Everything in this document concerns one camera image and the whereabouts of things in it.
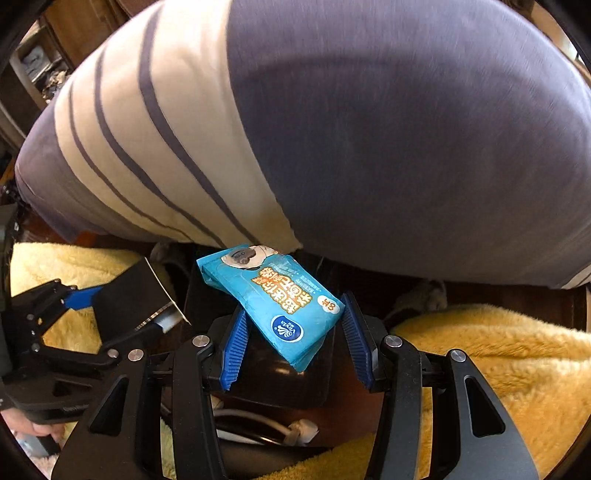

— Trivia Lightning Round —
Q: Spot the striped white blue shirt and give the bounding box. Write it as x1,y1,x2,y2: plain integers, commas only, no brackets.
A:
14,0,591,289

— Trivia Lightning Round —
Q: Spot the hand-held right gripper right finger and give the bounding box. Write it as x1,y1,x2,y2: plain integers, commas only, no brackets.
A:
339,292,541,480

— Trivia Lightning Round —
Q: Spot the white charging cable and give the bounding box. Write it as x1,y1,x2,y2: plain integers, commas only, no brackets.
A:
212,406,319,446

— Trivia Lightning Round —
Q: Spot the blue tissue packet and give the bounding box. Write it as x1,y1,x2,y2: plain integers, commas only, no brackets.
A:
196,243,346,372

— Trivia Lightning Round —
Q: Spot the white crumpled object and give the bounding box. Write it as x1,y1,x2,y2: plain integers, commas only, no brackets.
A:
150,242,185,278
392,279,448,319

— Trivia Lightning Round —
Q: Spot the person's left hand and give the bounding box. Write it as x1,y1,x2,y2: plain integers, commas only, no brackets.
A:
9,411,65,441

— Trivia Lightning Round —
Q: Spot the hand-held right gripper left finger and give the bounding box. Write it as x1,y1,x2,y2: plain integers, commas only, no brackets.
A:
51,307,252,480

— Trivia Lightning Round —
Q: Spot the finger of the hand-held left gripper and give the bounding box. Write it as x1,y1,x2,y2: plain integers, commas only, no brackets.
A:
11,279,105,344
28,314,174,370

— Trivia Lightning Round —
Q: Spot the black foil wrapper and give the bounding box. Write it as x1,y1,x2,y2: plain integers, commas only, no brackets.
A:
92,257,191,340

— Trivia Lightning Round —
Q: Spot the wooden shelf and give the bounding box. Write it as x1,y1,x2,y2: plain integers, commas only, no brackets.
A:
0,0,153,153

